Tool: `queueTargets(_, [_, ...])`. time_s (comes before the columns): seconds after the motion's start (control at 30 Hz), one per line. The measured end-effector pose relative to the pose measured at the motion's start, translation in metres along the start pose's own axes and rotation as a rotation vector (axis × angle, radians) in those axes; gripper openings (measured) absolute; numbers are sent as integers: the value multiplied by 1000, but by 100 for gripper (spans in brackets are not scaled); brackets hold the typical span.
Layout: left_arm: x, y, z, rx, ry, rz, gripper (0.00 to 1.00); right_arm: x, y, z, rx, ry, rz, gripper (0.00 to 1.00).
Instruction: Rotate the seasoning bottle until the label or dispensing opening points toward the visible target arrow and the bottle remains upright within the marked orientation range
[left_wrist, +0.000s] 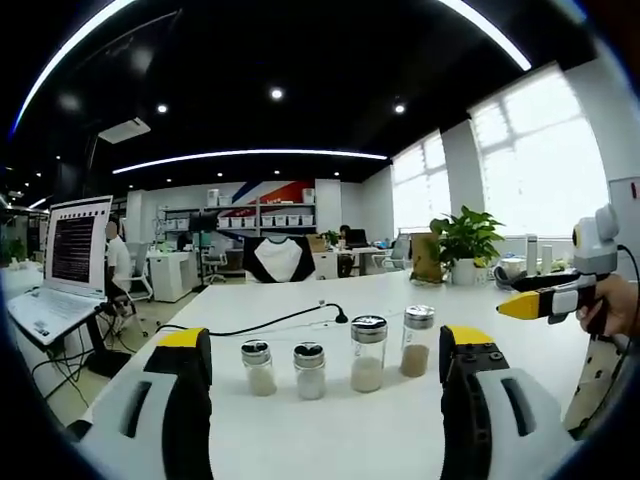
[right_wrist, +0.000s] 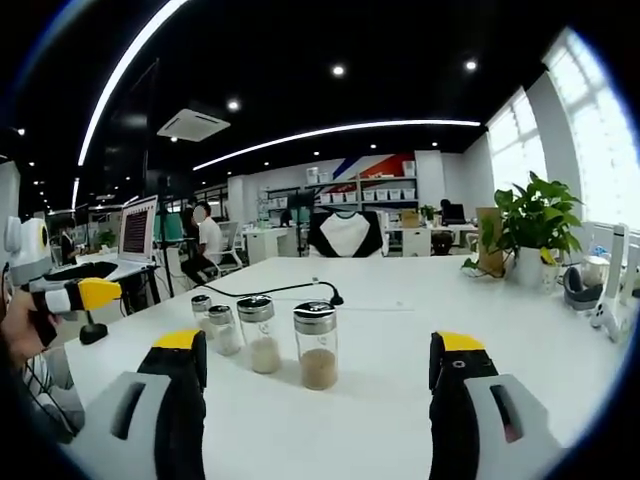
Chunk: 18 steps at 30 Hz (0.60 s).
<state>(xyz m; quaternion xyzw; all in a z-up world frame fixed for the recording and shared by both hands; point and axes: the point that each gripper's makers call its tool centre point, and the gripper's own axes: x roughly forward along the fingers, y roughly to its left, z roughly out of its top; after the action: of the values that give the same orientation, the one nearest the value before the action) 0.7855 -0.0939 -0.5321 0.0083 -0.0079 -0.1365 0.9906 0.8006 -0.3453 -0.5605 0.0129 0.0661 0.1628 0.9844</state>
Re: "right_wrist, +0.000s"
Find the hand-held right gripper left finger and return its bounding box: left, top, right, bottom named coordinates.
left=62, top=328, right=209, bottom=480

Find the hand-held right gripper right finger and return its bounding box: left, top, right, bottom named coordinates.
left=428, top=329, right=567, bottom=480

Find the small seasoning bottle white powder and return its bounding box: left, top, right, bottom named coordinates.
left=207, top=303, right=244, bottom=358
left=190, top=294, right=216, bottom=341

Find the seasoning bottle with beige powder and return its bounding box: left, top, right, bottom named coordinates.
left=235, top=294, right=282, bottom=376

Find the seasoning bottle with brown granules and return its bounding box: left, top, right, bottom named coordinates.
left=292, top=300, right=340, bottom=392

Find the person's left hand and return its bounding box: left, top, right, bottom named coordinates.
left=0, top=288, right=64, bottom=374

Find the black round stand base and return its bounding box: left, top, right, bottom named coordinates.
left=78, top=309, right=110, bottom=347

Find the black tripod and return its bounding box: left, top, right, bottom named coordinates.
left=153, top=173, right=177, bottom=299

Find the white office chair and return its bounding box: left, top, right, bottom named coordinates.
left=213, top=220, right=242, bottom=269

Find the white plant pot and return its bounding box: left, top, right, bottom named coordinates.
left=513, top=245, right=562, bottom=295

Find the dark grey headset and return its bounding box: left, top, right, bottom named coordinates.
left=562, top=264, right=605, bottom=314

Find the brown cardboard box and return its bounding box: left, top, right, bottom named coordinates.
left=474, top=206, right=507, bottom=279

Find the ceiling air conditioner vent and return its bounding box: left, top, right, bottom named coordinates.
left=156, top=107, right=232, bottom=143

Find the long ceiling light strip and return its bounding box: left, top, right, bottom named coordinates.
left=192, top=118, right=482, bottom=172
left=76, top=0, right=191, bottom=169

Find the white device on stand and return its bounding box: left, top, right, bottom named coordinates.
left=588, top=222, right=640, bottom=345

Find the chair with black white shirt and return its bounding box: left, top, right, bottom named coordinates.
left=306, top=209, right=385, bottom=260

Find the green potted plant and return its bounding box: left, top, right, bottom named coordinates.
left=460, top=171, right=585, bottom=281

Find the storage shelf with white bins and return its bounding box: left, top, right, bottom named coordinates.
left=263, top=159, right=420, bottom=227

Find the thin black cable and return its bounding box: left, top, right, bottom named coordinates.
left=18, top=349, right=84, bottom=444

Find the black cable with plug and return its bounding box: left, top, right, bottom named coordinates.
left=193, top=277, right=345, bottom=308

